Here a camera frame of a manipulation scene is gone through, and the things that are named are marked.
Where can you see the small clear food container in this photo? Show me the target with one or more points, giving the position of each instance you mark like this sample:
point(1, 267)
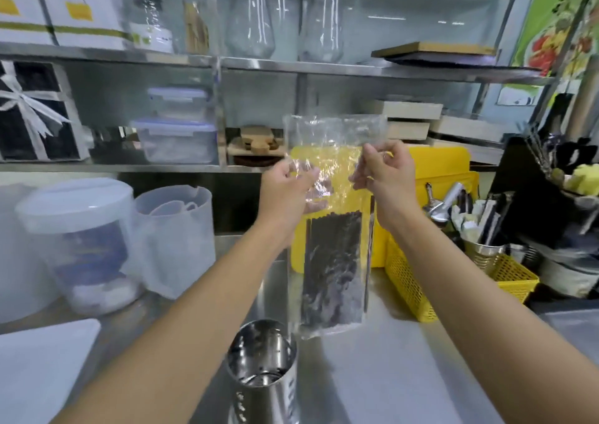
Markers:
point(178, 103)

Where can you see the person's right hand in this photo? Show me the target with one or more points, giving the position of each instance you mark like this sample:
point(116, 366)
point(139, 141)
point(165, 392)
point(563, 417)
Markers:
point(391, 189)

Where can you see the large clear food container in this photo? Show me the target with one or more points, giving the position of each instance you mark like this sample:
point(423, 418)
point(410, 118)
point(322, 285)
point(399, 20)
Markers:
point(175, 140)

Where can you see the wooden board stack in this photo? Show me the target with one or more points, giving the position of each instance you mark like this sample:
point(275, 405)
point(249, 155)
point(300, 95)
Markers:
point(437, 52)

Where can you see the clear plastic jar green label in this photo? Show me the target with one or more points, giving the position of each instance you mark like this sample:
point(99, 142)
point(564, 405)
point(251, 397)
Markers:
point(149, 28)

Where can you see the glass carafe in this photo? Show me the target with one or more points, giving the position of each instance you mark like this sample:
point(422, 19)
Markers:
point(325, 16)
point(250, 14)

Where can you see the bundle of black straws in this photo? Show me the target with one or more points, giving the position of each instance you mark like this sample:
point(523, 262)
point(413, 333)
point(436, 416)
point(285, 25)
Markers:
point(331, 269)

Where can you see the yellow plastic cutting board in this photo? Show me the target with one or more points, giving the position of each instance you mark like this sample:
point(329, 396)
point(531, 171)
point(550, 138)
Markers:
point(430, 175)

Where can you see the black gift box white ribbon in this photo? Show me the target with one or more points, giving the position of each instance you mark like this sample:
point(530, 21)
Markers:
point(35, 110)

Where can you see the person's left forearm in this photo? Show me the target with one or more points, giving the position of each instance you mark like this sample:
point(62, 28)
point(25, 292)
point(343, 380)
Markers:
point(187, 334)

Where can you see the steel shelf rack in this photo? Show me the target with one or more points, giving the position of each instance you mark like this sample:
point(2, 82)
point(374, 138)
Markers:
point(262, 65)

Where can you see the clear plastic bag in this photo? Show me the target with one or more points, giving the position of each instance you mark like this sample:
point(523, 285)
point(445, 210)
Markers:
point(332, 222)

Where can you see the steel scoop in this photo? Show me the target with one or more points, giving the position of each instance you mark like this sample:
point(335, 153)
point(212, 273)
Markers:
point(440, 206)

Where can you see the wooden serving board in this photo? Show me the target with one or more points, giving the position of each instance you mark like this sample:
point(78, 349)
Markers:
point(255, 145)

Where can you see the person's left hand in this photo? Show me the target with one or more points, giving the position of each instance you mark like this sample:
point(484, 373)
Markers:
point(280, 194)

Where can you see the colourful fruit poster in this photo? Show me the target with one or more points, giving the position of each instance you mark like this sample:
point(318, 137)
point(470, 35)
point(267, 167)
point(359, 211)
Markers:
point(554, 25)

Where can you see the stack of white boxes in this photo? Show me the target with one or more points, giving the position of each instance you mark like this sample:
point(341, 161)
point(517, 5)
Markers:
point(421, 119)

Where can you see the yellow plastic basket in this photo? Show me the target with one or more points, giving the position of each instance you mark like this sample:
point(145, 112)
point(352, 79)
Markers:
point(421, 288)

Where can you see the person's right forearm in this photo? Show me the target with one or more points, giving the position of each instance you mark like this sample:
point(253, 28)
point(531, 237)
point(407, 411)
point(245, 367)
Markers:
point(486, 325)

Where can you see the white cutting board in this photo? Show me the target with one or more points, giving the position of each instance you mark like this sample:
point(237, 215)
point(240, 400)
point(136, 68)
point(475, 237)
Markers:
point(37, 372)

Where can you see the person's left fingers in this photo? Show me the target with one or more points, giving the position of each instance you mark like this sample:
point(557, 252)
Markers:
point(309, 182)

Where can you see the brown paper packet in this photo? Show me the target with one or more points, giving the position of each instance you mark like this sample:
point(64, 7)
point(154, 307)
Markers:
point(195, 28)

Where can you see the person's right fingers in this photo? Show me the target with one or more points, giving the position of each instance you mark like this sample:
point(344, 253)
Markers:
point(372, 166)

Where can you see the clear lidded plastic canister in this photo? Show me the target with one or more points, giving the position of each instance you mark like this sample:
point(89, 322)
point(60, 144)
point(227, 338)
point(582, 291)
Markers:
point(82, 245)

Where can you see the steel cup with utensils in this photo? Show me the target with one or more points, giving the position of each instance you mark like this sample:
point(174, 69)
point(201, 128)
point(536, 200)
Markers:
point(484, 250)

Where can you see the white box yellow label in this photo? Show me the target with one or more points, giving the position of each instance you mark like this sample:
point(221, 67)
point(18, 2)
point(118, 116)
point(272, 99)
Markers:
point(82, 11)
point(18, 9)

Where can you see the black organiser with sponges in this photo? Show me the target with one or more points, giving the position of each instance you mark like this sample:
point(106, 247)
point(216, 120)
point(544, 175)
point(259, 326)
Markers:
point(543, 189)

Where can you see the white round bucket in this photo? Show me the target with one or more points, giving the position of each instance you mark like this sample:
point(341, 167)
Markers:
point(18, 255)

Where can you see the translucent plastic measuring jug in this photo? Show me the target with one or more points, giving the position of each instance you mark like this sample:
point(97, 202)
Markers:
point(173, 241)

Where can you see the steel perforated utensil holder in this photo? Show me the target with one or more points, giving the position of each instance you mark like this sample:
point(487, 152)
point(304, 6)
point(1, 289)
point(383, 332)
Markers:
point(262, 372)

